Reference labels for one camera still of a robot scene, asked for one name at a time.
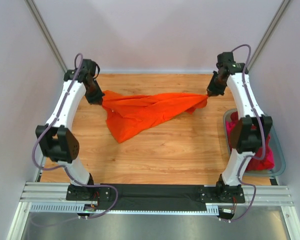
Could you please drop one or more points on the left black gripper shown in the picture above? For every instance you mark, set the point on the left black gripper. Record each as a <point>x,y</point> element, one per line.
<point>94,96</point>

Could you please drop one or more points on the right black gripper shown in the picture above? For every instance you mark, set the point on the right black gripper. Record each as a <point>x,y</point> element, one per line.
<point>215,88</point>

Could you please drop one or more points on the orange t shirt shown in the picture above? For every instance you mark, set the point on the orange t shirt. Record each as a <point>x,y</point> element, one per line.
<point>128,115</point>

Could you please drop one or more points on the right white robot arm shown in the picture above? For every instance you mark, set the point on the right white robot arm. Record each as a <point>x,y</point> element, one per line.
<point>248,138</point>

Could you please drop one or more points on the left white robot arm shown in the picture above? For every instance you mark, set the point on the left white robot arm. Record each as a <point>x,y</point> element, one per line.
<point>55,138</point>

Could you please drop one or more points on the dark red t shirt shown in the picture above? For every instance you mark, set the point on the dark red t shirt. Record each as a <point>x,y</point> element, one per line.
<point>258,162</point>

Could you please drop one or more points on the magenta t shirt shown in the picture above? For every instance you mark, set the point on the magenta t shirt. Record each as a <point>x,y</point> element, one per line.
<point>270,155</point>

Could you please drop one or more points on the black cloth strip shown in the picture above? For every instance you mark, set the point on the black cloth strip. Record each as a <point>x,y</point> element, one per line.
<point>159,196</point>

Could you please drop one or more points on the right aluminium corner post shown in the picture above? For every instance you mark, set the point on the right aluminium corner post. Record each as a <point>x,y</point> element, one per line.
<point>284,5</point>

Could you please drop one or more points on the aluminium corner post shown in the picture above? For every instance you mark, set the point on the aluminium corner post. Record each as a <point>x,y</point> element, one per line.
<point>34,10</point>
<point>284,5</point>

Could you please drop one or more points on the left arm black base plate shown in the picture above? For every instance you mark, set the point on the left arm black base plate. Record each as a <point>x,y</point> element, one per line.
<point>83,193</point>

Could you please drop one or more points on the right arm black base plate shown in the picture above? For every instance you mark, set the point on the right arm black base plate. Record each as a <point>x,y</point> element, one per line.
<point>222,194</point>

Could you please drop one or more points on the left aluminium corner post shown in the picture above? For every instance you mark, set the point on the left aluminium corner post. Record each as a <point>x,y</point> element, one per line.
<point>34,10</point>

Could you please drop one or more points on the aluminium front rail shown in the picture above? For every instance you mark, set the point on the aluminium front rail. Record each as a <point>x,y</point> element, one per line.
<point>264,195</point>

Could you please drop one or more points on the slotted grey cable duct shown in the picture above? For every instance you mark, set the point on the slotted grey cable duct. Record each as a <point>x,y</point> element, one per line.
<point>84,208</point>

